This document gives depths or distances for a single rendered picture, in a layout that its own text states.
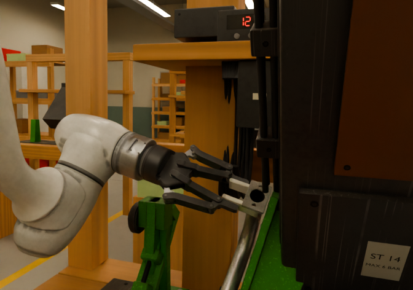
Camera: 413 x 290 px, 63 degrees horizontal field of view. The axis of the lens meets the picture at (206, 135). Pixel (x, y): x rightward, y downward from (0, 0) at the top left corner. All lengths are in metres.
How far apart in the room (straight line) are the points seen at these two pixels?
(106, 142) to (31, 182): 0.15
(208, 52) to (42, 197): 0.44
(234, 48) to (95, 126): 0.34
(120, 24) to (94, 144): 11.74
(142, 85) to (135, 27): 1.95
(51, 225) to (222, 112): 0.48
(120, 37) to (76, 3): 11.20
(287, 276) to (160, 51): 0.54
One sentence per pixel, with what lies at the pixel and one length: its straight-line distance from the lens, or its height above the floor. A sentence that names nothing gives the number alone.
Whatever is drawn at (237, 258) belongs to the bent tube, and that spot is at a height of 1.10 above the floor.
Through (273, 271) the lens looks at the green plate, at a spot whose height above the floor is 1.16.
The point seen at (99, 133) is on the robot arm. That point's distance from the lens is 0.69.
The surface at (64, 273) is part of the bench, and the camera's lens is 1.18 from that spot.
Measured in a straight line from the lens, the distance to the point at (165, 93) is 11.34.
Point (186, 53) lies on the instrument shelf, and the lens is 0.79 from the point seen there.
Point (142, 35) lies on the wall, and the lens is 11.92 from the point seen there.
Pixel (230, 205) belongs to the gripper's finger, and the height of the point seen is 1.22.
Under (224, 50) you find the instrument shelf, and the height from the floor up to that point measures 1.52.
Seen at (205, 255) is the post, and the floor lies 0.99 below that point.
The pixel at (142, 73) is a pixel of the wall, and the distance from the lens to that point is 11.75.
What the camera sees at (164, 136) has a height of 0.34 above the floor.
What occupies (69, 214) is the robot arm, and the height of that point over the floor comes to 1.20.
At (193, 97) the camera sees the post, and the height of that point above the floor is 1.42.
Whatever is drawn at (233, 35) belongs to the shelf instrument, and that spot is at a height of 1.56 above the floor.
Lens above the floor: 1.40
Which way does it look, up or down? 5 degrees down
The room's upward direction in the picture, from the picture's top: 1 degrees clockwise
